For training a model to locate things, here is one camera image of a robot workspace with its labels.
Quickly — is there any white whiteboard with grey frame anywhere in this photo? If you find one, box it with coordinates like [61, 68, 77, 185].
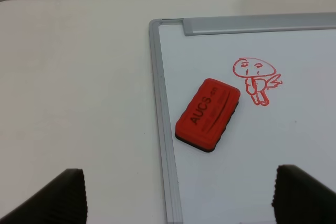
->
[149, 18, 335, 223]

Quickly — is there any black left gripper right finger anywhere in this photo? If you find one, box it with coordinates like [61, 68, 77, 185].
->
[271, 165, 335, 224]

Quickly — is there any red whiteboard eraser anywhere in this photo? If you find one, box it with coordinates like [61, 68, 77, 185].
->
[175, 78, 240, 153]

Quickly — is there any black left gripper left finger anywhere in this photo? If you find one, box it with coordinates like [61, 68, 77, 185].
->
[1, 168, 88, 223]

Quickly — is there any grey marker tray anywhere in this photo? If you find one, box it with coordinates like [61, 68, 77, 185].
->
[182, 13, 335, 36]

